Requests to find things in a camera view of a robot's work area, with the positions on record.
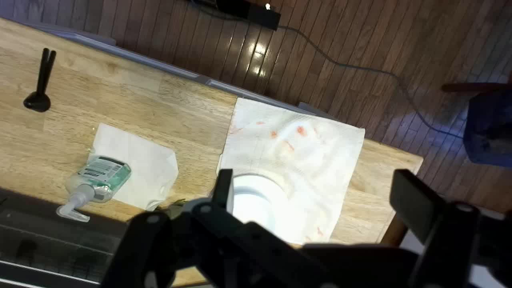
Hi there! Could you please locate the black power strip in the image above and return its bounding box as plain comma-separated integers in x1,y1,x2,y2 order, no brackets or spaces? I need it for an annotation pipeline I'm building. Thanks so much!
185,0,282,33

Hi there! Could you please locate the dark blue bin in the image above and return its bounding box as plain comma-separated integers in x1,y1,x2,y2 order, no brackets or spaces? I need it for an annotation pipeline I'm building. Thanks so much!
462,90,512,170

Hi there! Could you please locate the small white paper napkin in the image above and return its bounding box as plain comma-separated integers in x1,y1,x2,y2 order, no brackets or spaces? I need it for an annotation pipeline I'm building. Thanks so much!
90,124,178,213

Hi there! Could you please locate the black floor cable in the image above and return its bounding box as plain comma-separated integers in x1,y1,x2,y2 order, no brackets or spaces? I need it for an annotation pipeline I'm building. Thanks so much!
276,23,465,141

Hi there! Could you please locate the white ceramic bowl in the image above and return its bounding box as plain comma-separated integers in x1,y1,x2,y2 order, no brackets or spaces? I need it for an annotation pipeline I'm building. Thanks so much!
231,183,278,237

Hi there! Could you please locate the dark wooden chair rail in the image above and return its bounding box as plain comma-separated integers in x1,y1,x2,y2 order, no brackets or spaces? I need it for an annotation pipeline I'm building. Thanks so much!
439,79,512,95

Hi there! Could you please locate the white ceramic plate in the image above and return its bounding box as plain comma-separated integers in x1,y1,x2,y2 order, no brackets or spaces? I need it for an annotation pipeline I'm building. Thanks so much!
228,172,294,247

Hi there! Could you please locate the large white stained cloth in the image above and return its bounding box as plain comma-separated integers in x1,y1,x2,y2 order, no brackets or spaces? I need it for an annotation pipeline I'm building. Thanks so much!
215,97,366,247

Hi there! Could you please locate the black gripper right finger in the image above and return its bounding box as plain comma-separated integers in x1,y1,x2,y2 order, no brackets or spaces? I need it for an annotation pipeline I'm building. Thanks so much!
388,169,481,288

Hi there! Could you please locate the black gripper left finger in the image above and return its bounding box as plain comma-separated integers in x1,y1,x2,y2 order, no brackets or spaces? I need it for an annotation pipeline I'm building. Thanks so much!
188,169,332,288

